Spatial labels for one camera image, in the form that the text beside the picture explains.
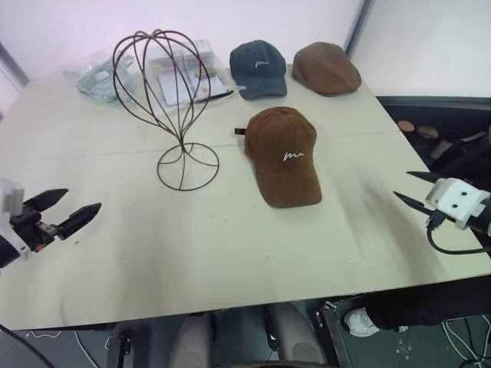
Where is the black metal bracket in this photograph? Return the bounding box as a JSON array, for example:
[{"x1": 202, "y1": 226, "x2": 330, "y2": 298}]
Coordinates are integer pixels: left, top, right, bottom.
[{"x1": 104, "y1": 334, "x2": 133, "y2": 368}]

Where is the rusty wire hat stand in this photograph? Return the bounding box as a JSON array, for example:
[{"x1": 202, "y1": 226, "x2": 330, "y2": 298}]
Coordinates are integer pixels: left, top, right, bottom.
[{"x1": 112, "y1": 28, "x2": 220, "y2": 192}]

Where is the brown flat cap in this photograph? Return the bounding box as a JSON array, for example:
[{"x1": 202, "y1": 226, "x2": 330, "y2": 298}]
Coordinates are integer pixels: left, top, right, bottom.
[{"x1": 292, "y1": 41, "x2": 362, "y2": 97}]

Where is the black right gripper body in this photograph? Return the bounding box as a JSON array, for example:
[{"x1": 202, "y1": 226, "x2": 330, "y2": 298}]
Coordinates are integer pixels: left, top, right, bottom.
[{"x1": 427, "y1": 208, "x2": 447, "y2": 229}]

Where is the brown baseball cap white script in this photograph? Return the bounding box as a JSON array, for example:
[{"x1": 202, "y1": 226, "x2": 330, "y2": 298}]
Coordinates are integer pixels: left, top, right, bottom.
[{"x1": 233, "y1": 107, "x2": 323, "y2": 209}]

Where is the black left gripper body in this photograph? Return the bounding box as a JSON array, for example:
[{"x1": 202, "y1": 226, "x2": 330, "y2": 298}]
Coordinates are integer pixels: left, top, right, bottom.
[{"x1": 9, "y1": 205, "x2": 59, "y2": 251}]

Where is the plastic bag with blue fabric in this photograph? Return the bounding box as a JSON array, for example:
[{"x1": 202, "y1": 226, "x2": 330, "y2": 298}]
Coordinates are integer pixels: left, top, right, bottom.
[{"x1": 63, "y1": 48, "x2": 135, "y2": 107}]

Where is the white sneaker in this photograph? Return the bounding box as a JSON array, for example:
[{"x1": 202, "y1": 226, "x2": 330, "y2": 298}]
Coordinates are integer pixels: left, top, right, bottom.
[{"x1": 344, "y1": 301, "x2": 380, "y2": 338}]

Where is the white floor cable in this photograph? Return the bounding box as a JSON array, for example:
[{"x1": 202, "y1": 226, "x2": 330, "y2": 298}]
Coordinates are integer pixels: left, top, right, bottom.
[{"x1": 440, "y1": 317, "x2": 491, "y2": 368}]

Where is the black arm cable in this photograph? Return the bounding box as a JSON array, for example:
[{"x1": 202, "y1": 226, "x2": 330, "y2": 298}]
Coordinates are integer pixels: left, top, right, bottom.
[
  {"x1": 427, "y1": 221, "x2": 491, "y2": 255},
  {"x1": 0, "y1": 323, "x2": 53, "y2": 368}
]

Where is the dark blue baseball cap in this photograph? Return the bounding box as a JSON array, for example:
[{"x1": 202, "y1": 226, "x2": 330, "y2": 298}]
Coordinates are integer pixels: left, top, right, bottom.
[{"x1": 229, "y1": 39, "x2": 288, "y2": 101}]

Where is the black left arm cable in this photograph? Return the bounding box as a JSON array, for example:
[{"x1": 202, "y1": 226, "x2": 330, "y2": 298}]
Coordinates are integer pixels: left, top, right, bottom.
[{"x1": 0, "y1": 323, "x2": 53, "y2": 368}]

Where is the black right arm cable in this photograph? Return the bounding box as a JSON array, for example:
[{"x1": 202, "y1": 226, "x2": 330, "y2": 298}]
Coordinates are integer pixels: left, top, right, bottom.
[{"x1": 427, "y1": 221, "x2": 491, "y2": 255}]

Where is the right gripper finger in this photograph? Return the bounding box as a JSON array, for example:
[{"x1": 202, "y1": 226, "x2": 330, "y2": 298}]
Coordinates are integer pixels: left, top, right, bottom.
[
  {"x1": 406, "y1": 170, "x2": 443, "y2": 186},
  {"x1": 392, "y1": 191, "x2": 437, "y2": 215}
]

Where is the black storage bin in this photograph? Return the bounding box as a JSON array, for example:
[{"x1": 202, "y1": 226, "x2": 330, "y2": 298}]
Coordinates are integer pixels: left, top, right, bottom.
[{"x1": 377, "y1": 95, "x2": 491, "y2": 181}]

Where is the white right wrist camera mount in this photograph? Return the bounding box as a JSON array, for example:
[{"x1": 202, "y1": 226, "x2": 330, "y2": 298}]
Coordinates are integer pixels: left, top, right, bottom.
[{"x1": 424, "y1": 177, "x2": 491, "y2": 232}]

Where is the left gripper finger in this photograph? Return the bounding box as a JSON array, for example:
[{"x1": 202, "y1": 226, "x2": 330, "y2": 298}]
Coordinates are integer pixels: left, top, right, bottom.
[
  {"x1": 56, "y1": 202, "x2": 103, "y2": 242},
  {"x1": 22, "y1": 188, "x2": 70, "y2": 212}
]

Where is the clear bag with paper boxes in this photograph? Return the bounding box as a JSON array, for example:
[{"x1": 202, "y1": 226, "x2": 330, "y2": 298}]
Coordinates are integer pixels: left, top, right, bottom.
[{"x1": 147, "y1": 38, "x2": 236, "y2": 107}]

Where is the black metal base plate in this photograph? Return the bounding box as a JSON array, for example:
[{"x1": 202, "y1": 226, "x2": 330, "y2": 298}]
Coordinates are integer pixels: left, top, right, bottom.
[{"x1": 315, "y1": 297, "x2": 388, "y2": 368}]

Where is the person's black trouser leg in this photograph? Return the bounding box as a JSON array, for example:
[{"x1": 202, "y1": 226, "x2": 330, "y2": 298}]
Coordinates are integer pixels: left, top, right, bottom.
[{"x1": 363, "y1": 273, "x2": 491, "y2": 343}]

